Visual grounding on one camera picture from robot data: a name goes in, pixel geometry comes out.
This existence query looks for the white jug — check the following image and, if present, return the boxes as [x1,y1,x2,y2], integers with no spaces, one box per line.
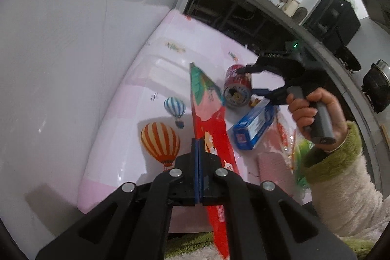
[285,0,299,17]

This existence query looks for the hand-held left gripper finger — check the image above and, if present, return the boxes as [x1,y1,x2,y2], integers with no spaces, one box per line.
[36,138,198,260]
[198,139,357,260]

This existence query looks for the large black pot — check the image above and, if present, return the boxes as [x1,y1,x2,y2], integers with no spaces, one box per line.
[361,65,390,113]

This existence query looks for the person's fleece jacket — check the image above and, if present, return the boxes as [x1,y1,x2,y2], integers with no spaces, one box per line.
[165,231,378,260]

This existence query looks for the person's right hand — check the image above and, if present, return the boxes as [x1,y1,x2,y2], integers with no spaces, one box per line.
[286,88,349,153]

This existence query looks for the red drink can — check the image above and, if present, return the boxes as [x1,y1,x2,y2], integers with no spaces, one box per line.
[223,64,253,108]

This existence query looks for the round strainer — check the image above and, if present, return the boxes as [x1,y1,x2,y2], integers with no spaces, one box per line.
[294,7,308,24]

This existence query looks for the blue white toothpaste box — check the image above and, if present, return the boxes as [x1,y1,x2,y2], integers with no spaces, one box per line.
[233,98,275,151]

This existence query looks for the concrete kitchen counter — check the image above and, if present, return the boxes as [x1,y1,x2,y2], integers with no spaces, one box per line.
[183,0,390,157]

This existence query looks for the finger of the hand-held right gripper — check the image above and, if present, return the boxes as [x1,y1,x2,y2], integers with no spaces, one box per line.
[250,86,289,106]
[237,53,291,75]

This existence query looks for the black wok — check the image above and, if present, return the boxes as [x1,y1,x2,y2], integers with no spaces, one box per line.
[335,44,362,72]

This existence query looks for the black box appliance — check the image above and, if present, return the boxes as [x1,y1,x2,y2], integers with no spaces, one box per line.
[303,0,360,47]

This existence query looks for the person's right forearm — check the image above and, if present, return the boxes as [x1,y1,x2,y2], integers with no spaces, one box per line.
[303,121,390,239]

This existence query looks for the clear wrapper with red label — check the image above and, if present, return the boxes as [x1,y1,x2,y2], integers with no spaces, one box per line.
[273,108,297,172]

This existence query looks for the red snack bag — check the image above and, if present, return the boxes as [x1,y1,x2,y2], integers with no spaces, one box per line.
[189,63,240,259]

